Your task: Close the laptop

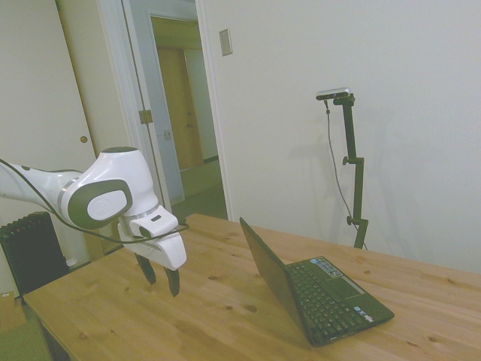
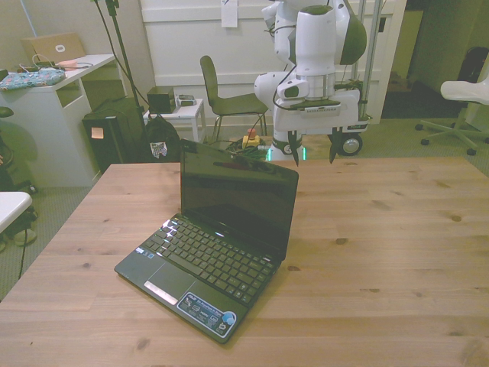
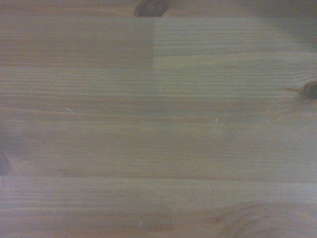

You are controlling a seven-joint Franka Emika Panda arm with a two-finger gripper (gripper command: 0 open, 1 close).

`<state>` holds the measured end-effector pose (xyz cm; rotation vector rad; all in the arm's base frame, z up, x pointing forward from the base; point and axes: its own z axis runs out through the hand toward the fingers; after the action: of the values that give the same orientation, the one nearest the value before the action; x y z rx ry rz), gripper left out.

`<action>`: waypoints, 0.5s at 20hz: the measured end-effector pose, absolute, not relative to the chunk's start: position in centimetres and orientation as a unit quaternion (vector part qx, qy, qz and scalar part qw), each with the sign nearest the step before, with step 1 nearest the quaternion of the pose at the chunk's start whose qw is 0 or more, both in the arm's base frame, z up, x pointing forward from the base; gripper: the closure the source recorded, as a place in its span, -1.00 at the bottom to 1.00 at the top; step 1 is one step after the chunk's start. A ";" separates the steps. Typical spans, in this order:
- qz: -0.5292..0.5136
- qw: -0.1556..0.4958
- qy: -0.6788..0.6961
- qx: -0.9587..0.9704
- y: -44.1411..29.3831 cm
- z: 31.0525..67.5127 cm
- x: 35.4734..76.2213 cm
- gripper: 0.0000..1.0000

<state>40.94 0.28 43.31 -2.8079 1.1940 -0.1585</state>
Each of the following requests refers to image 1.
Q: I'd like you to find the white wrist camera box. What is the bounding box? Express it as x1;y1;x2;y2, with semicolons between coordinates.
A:
129;212;179;239

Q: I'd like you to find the metal light switch plate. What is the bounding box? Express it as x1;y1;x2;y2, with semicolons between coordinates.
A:
219;28;233;57

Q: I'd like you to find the white open door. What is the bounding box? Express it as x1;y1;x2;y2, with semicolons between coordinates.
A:
120;0;186;207

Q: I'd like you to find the cardboard box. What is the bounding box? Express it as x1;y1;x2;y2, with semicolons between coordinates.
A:
0;290;28;333

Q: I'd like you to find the black oil radiator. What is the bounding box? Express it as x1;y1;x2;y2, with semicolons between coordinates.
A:
0;211;71;296

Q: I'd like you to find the black laptop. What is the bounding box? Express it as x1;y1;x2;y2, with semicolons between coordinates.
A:
239;217;395;347

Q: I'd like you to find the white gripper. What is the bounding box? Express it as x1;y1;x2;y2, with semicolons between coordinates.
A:
117;223;188;298

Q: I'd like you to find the silver exterior camera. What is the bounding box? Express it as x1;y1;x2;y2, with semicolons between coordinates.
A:
316;86;353;102

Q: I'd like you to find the black camera stand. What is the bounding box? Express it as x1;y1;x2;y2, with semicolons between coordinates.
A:
332;94;370;250

